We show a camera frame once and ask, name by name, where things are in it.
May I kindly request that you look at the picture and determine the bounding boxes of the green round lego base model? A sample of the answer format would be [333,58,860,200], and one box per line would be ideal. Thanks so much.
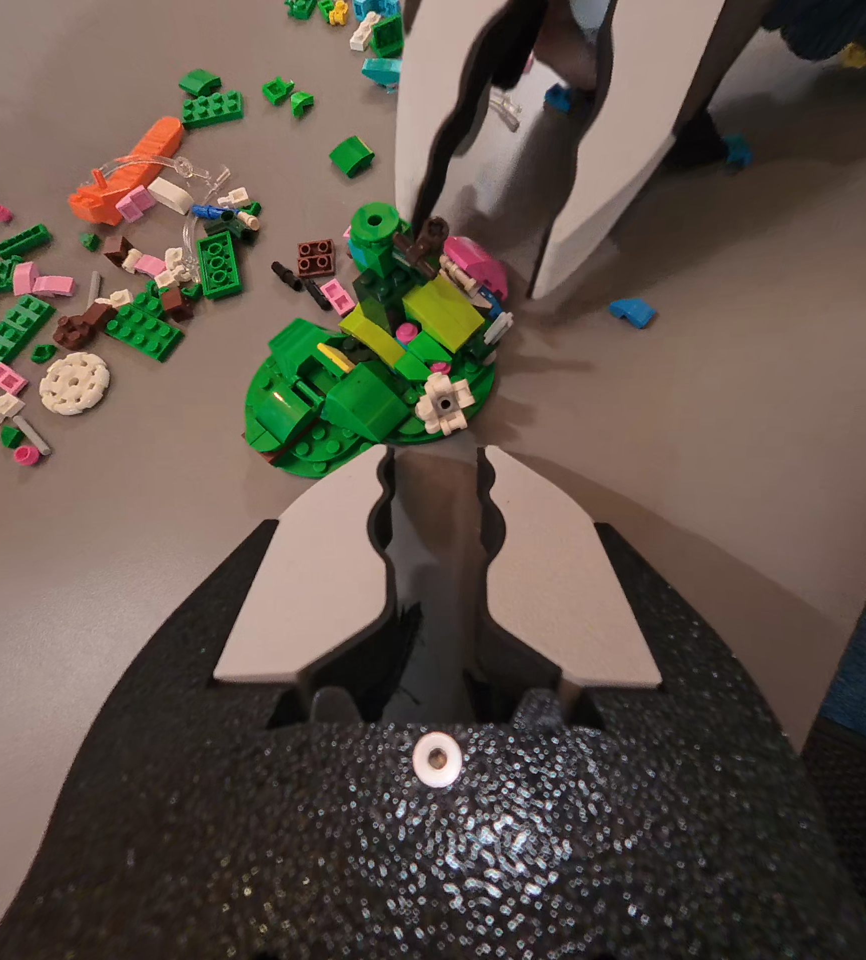
[244,315,503,480]

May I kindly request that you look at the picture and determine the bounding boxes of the pile of blue yellow lego pieces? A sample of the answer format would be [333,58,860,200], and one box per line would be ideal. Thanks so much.
[285,0,407,93]

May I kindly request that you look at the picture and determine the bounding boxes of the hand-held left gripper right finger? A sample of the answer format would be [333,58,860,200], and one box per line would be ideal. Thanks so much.
[475,444,665,725]

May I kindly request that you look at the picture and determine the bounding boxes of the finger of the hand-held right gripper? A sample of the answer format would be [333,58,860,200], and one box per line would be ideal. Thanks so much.
[394,0,527,235]
[526,0,728,303]

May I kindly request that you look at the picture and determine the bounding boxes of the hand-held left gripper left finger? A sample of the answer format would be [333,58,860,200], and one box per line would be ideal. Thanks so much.
[211,444,398,725]

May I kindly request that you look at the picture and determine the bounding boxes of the pile of green pink lego pieces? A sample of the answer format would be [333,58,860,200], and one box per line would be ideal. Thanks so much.
[0,67,375,468]

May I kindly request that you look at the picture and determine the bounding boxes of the pink and blue lego piece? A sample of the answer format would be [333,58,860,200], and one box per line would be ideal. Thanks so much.
[440,234,511,309]

